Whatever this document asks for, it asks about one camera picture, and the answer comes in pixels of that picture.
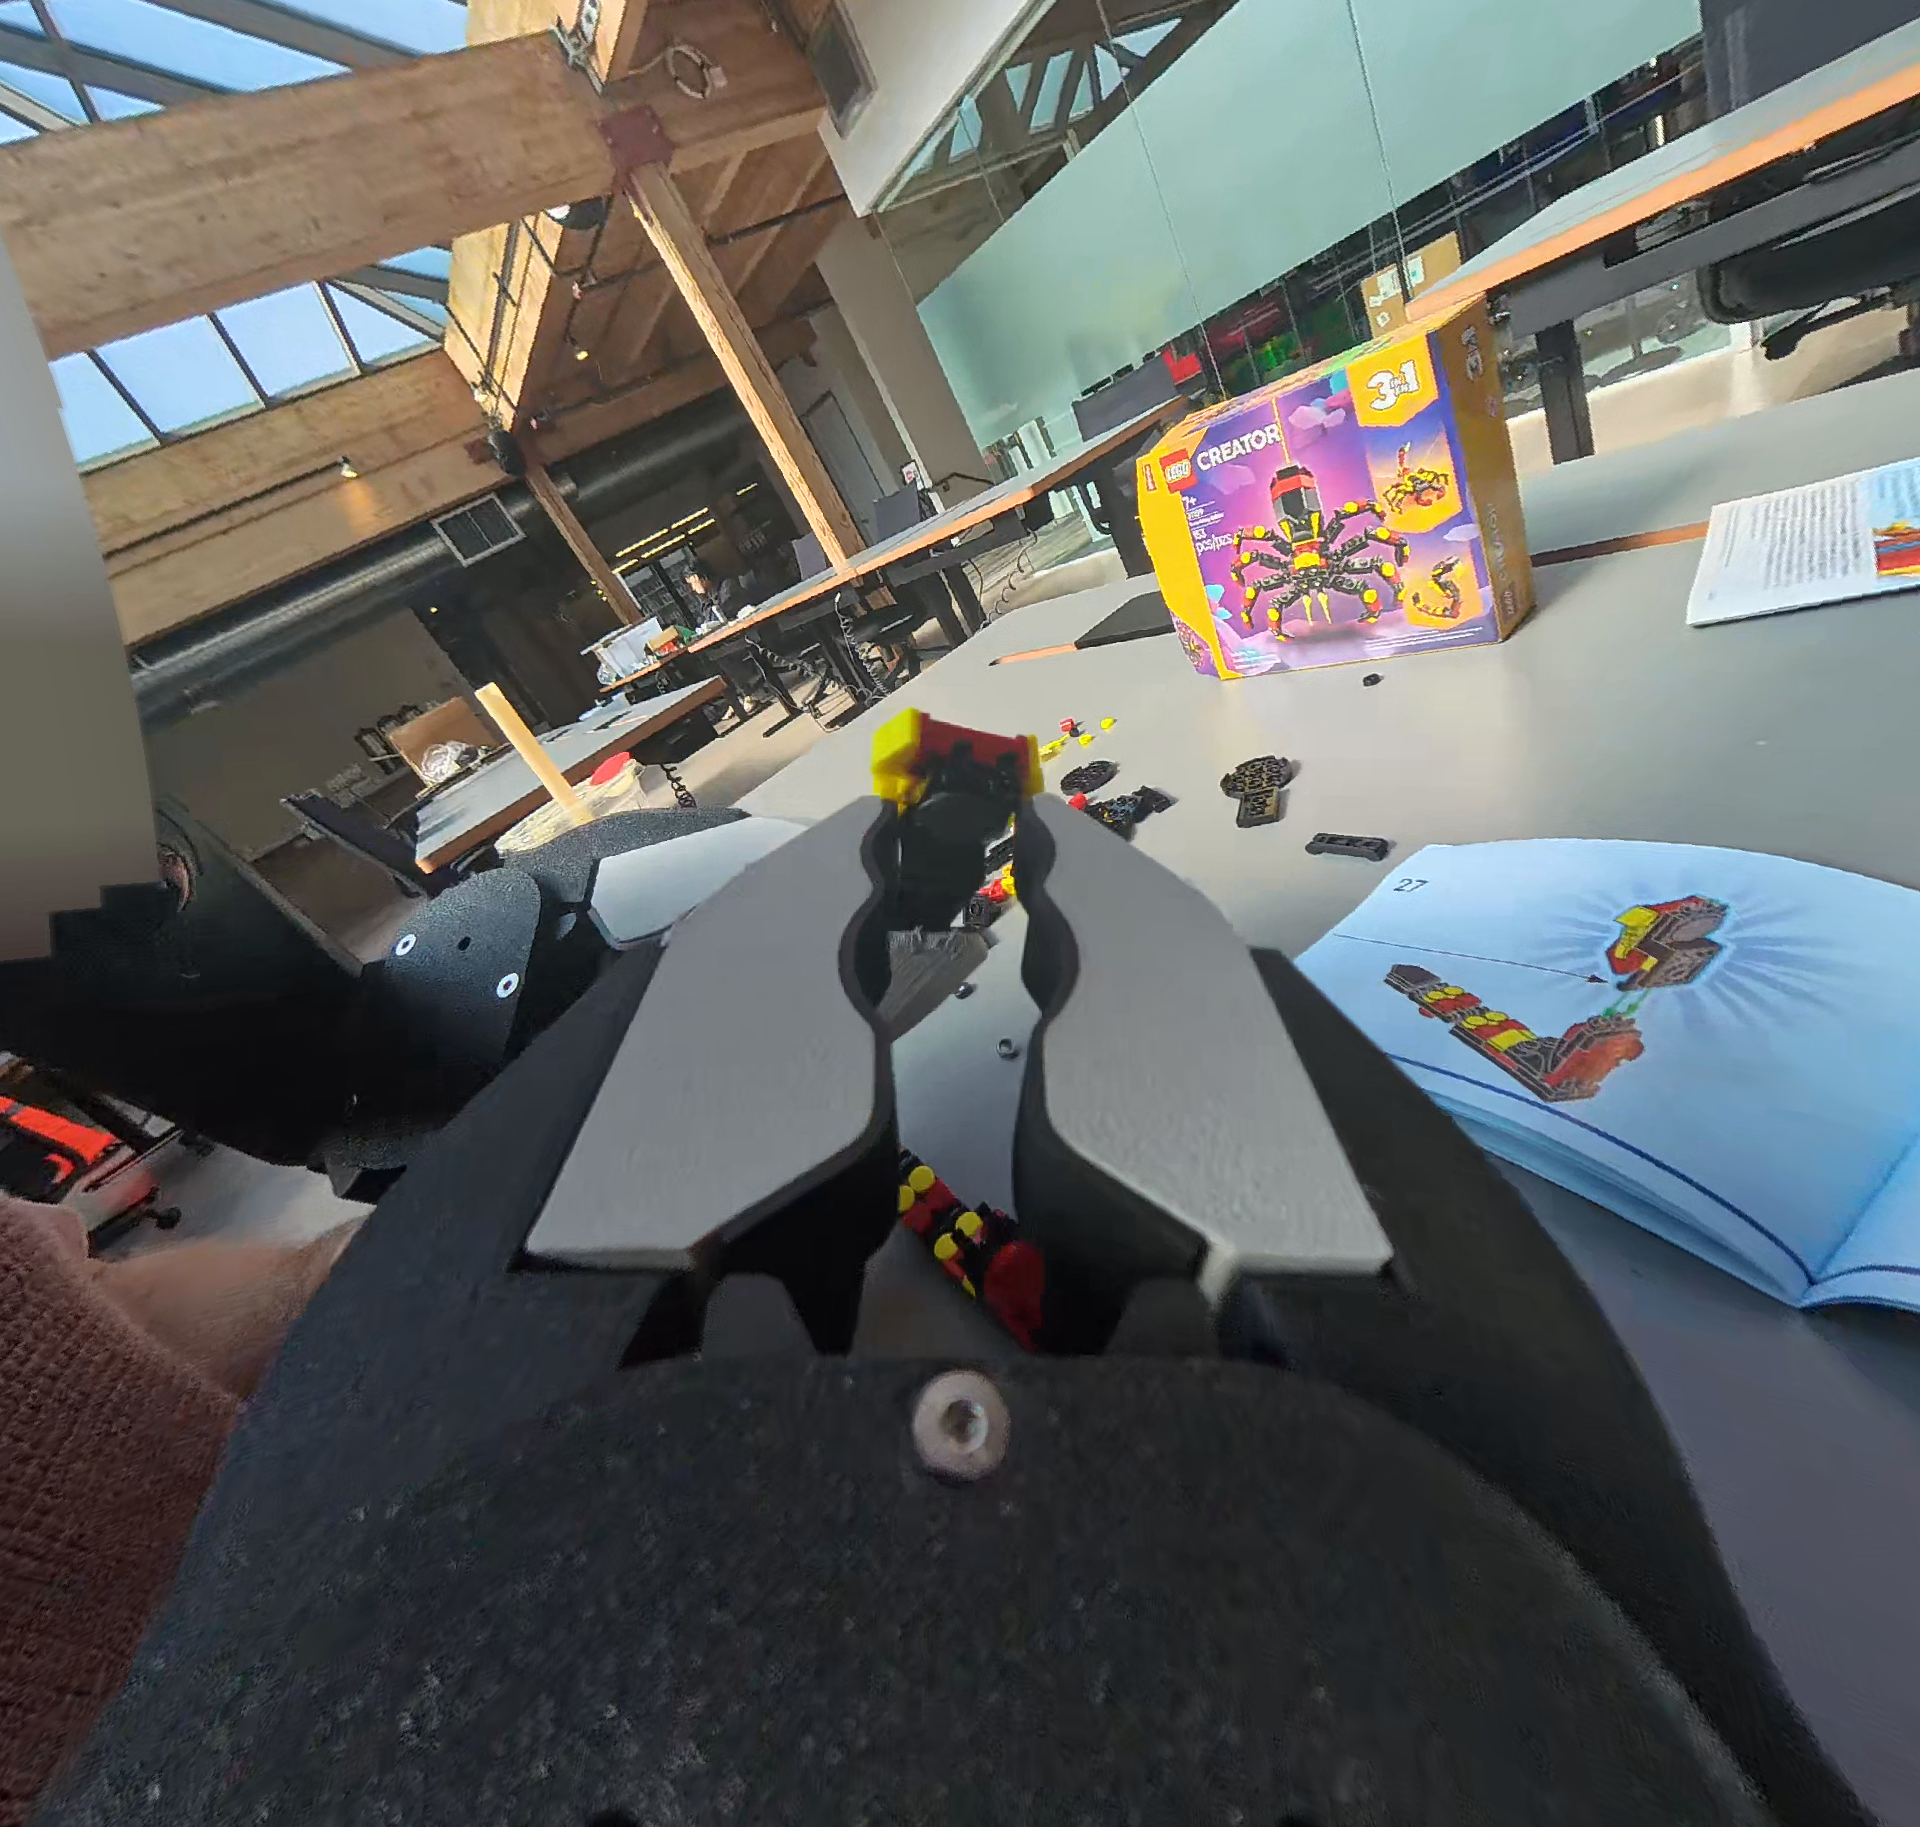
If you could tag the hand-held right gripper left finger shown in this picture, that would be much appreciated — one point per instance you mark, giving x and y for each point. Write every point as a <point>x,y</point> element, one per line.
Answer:
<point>705,1092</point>

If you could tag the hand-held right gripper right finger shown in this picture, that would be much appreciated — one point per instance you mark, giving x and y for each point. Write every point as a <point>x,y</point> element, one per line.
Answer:
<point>1200,1092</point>

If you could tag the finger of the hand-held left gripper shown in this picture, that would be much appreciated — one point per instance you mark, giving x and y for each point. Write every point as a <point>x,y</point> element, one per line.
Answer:
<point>676,875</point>

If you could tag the toy brick snake body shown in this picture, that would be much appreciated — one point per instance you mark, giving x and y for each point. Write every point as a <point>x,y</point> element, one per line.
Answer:
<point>983,1250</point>

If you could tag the toy brick snake head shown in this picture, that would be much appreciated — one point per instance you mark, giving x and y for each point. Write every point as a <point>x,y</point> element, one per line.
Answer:
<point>946,777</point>

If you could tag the person's left forearm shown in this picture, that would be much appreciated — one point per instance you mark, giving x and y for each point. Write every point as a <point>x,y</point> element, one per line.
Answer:
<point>90,1527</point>

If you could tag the cluttered grey desk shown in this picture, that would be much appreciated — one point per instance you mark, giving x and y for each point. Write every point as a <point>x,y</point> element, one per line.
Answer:
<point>494,801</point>

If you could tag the long wooden-edged desk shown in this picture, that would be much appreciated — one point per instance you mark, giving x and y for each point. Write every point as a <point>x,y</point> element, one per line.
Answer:
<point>1034,483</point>
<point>751,628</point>

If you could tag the plastic container with red lid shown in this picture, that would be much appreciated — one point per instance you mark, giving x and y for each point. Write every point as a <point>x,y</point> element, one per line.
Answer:
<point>608,785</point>

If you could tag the wooden stick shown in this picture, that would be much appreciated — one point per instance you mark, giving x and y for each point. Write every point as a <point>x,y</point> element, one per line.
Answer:
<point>533,755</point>

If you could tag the cardboard box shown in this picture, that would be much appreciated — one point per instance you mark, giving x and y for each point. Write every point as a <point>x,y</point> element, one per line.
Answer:
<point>433,731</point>

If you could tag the long black brick plate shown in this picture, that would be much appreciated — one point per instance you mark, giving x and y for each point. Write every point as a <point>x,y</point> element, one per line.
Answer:
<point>1350,846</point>

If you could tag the black brick with coloured studs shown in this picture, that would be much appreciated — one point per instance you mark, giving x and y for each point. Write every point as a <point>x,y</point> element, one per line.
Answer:
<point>1133,811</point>

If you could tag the black ornate brick piece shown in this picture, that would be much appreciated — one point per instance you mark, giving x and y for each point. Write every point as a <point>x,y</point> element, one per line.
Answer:
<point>1259,788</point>

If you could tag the black round brick piece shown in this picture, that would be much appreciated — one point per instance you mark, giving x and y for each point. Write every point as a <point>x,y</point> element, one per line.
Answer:
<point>1087,777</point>

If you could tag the red and black object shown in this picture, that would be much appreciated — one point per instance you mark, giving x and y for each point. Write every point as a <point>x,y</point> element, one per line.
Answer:
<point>58,1141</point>

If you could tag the open blue instruction booklet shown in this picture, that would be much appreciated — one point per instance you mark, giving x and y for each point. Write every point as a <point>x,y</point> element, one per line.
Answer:
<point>1726,1107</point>

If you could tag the purple toy set box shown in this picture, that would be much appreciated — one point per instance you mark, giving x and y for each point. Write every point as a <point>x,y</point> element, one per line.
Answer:
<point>1350,538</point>

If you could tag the white instruction booklet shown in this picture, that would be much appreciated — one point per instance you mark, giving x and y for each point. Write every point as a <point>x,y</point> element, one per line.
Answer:
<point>1800,544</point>

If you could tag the black office chair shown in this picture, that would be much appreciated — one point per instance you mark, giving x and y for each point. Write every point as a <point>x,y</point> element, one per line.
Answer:
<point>1815,87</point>

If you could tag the wooden-edged desk with black frame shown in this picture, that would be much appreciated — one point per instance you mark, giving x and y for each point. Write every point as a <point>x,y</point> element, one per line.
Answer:
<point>1678,162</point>

